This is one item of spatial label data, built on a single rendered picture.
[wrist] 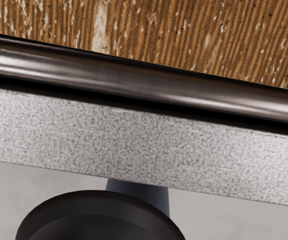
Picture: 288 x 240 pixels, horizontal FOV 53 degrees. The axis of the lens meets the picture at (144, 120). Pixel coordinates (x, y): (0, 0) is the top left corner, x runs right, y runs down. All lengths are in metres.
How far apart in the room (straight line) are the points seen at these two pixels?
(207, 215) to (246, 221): 0.20
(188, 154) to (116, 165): 0.08
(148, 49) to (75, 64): 0.07
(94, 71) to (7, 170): 1.33
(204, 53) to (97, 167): 0.16
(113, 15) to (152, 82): 0.07
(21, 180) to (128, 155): 1.29
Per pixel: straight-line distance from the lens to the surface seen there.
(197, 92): 0.27
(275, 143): 0.32
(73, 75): 0.28
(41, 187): 1.56
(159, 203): 0.67
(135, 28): 0.24
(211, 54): 0.25
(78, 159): 0.32
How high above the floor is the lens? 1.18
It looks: 67 degrees down
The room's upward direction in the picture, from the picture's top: 175 degrees counter-clockwise
